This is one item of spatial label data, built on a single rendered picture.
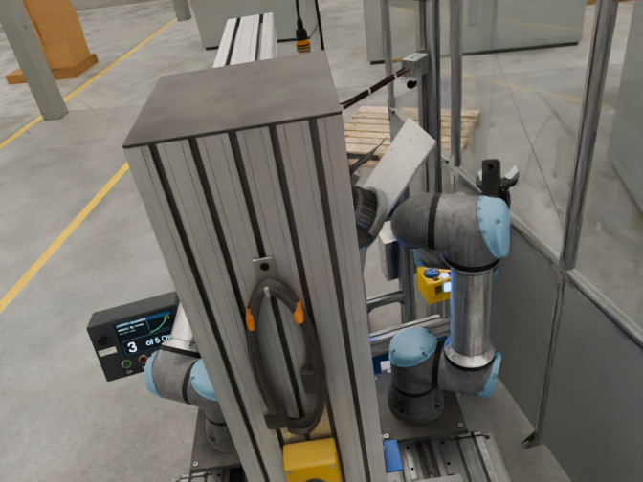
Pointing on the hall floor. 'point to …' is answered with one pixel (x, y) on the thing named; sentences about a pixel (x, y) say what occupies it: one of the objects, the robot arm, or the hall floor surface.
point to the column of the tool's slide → (430, 180)
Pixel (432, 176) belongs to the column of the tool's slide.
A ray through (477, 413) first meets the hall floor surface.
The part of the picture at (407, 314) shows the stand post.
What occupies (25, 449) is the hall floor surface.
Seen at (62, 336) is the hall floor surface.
